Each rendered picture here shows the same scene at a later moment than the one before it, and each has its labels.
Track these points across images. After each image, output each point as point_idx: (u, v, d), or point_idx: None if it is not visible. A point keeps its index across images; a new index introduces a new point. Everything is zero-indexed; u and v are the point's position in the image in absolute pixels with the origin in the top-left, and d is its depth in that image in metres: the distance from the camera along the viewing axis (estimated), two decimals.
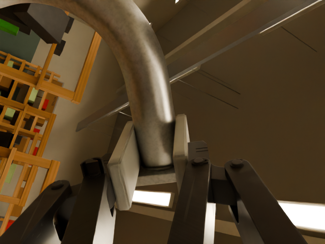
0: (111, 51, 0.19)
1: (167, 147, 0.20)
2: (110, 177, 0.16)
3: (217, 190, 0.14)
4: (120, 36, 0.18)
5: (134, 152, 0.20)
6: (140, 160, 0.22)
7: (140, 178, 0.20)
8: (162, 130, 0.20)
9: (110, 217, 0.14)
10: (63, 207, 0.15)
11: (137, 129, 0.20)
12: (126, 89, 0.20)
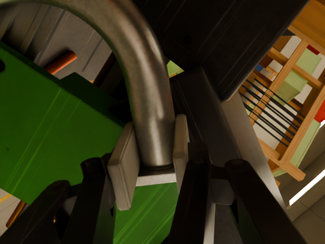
0: (111, 51, 0.19)
1: (167, 147, 0.20)
2: (110, 177, 0.16)
3: (217, 190, 0.14)
4: (121, 36, 0.18)
5: (134, 152, 0.20)
6: (140, 160, 0.22)
7: (140, 178, 0.20)
8: (162, 130, 0.20)
9: (110, 217, 0.14)
10: (63, 207, 0.15)
11: (137, 129, 0.20)
12: (126, 89, 0.20)
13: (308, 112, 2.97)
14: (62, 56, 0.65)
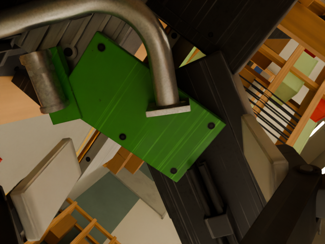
0: (140, 38, 0.34)
1: (171, 93, 0.35)
2: (15, 207, 0.15)
3: None
4: (146, 30, 0.33)
5: (62, 174, 0.18)
6: (76, 180, 0.20)
7: (156, 111, 0.36)
8: (169, 83, 0.35)
9: (22, 243, 0.13)
10: None
11: (154, 83, 0.36)
12: (148, 60, 0.35)
13: (304, 111, 3.13)
14: None
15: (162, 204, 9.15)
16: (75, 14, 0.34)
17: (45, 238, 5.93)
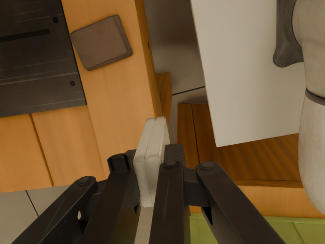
0: None
1: None
2: (136, 174, 0.16)
3: (189, 192, 0.14)
4: None
5: None
6: None
7: None
8: None
9: (134, 214, 0.14)
10: (90, 203, 0.14)
11: None
12: None
13: None
14: None
15: None
16: None
17: None
